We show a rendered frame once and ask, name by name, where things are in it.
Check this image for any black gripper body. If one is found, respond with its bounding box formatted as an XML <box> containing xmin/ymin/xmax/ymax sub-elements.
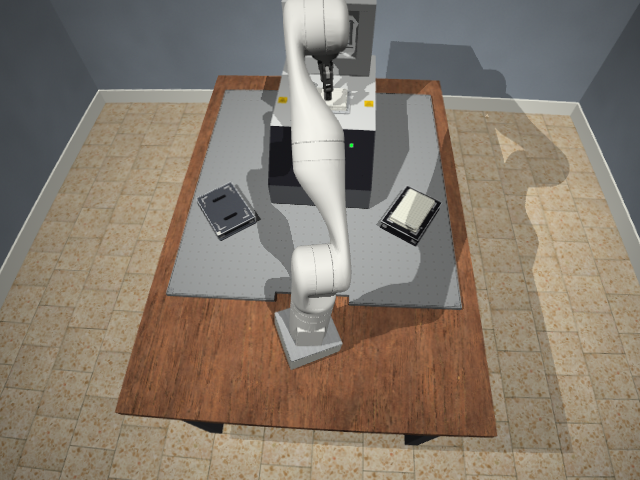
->
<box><xmin>312</xmin><ymin>53</ymin><xmax>339</xmax><ymax>75</ymax></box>

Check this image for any black rectangular frame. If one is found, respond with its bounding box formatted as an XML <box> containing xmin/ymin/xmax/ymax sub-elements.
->
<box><xmin>380</xmin><ymin>186</ymin><xmax>442</xmax><ymax>246</ymax></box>

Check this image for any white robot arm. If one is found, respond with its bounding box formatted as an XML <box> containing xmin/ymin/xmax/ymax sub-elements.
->
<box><xmin>283</xmin><ymin>0</ymin><xmax>351</xmax><ymax>346</ymax></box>

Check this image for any cream rectangular well plate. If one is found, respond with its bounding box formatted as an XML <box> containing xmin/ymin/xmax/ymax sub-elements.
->
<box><xmin>389</xmin><ymin>189</ymin><xmax>435</xmax><ymax>233</ymax></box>

